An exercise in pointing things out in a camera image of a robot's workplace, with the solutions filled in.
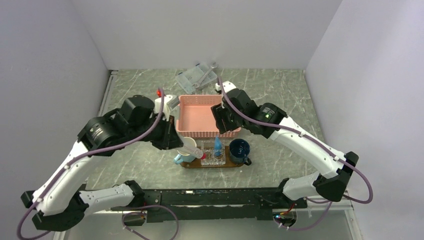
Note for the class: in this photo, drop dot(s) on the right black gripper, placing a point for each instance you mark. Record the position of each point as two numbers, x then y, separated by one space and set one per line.
219 111

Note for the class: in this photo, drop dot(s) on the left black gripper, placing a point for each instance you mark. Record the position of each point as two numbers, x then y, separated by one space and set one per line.
174 140

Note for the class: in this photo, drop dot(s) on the light blue mug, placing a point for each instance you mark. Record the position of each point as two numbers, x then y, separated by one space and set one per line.
183 157

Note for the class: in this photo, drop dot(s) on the white toothpaste tube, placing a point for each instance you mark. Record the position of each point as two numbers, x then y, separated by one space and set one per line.
194 151

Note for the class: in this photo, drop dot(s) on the blue toothpaste tube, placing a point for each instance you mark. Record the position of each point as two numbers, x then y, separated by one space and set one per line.
217 148

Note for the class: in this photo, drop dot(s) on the pink plastic basket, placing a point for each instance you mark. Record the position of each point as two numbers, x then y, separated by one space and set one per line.
196 119

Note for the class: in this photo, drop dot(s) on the dark blue mug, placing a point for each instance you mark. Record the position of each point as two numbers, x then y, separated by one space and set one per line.
239 150

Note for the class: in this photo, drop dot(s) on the clear acrylic toothbrush holder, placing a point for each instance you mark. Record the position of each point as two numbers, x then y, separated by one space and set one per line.
210 160

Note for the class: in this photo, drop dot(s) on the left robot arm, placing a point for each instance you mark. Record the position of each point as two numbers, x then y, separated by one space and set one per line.
60 204

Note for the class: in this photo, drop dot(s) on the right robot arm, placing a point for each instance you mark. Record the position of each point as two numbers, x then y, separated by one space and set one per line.
268 120

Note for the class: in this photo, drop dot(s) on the oval wooden tray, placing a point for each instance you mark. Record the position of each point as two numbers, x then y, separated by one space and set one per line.
196 164

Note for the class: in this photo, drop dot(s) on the clear plastic box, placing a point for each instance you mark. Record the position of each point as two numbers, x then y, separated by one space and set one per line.
187 78

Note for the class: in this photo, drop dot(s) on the silver wrench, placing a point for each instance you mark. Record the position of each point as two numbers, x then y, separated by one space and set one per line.
198 83

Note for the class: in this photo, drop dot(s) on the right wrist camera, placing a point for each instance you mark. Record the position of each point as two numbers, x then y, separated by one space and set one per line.
223 88

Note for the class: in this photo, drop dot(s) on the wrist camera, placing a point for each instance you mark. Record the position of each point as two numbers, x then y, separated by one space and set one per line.
223 88
170 103

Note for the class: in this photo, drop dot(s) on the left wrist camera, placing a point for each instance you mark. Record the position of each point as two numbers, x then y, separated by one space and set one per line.
170 103

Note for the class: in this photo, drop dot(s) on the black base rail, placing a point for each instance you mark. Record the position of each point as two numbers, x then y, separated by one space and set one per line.
215 203

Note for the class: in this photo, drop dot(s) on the aluminium side rail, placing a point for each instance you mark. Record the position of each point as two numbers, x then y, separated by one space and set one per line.
98 132

